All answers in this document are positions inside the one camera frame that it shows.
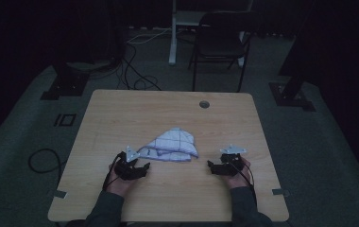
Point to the black stand with base plate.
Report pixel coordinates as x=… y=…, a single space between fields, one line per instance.
x=291 y=94
x=65 y=83

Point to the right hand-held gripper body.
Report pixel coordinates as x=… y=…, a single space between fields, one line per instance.
x=229 y=165

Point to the grey tape piece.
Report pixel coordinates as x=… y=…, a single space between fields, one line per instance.
x=280 y=191
x=60 y=194

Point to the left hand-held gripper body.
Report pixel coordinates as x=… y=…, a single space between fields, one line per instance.
x=129 y=168

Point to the black folding chair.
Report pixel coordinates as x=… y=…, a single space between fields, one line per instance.
x=220 y=44

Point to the person's right hand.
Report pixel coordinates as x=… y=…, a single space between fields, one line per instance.
x=239 y=179

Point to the person's left hand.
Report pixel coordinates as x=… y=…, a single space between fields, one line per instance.
x=117 y=183

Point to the white quilted cloth purple trim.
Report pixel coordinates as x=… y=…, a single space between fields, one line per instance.
x=174 y=143

